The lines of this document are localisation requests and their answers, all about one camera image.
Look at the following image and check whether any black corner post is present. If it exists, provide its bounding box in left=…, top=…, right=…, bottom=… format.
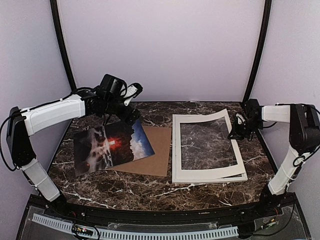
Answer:
left=49, top=0, right=77, bottom=91
left=242, top=0, right=272, bottom=103

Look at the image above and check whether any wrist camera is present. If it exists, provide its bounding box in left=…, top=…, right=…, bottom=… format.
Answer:
left=236, top=99, right=262, bottom=121
left=96, top=74, right=143, bottom=106

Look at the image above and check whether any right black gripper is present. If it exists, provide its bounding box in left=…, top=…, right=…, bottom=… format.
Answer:
left=228, top=118, right=264, bottom=141

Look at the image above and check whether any left black corner post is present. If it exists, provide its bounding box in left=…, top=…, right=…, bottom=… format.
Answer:
left=49, top=0, right=77, bottom=91

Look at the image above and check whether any landscape photo print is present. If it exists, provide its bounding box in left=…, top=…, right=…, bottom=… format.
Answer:
left=73, top=120, right=155, bottom=177

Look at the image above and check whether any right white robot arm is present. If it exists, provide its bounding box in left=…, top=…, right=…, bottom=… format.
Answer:
left=228, top=98, right=320, bottom=217

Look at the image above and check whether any black front rail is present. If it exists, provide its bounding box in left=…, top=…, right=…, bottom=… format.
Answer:
left=27, top=185, right=298, bottom=226

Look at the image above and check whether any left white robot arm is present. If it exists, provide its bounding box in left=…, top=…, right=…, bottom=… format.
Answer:
left=5, top=83, right=143, bottom=218

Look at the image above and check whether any white slotted cable duct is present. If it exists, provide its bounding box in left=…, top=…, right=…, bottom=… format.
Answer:
left=31, top=213, right=239, bottom=240

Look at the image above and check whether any white picture frame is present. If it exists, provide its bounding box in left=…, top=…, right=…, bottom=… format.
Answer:
left=172, top=109, right=248, bottom=184

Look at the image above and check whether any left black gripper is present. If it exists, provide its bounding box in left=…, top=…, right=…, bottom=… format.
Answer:
left=104, top=96, right=141, bottom=125

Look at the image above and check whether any right black corner post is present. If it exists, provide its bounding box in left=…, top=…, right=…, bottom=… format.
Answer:
left=242, top=0, right=272, bottom=103

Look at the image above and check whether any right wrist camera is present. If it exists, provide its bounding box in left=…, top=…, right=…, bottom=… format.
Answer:
left=236, top=99, right=262, bottom=121

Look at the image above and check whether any brown cardboard backing board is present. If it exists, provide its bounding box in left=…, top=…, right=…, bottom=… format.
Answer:
left=109, top=126, right=172, bottom=177

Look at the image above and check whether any small circuit board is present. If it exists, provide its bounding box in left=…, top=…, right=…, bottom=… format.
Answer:
left=71, top=224, right=94, bottom=237

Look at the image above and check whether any clear acrylic sheet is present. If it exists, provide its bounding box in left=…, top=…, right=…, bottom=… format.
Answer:
left=180, top=117, right=237, bottom=170

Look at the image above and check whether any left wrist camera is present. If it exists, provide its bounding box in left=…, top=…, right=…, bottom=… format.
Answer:
left=96, top=74, right=143, bottom=106

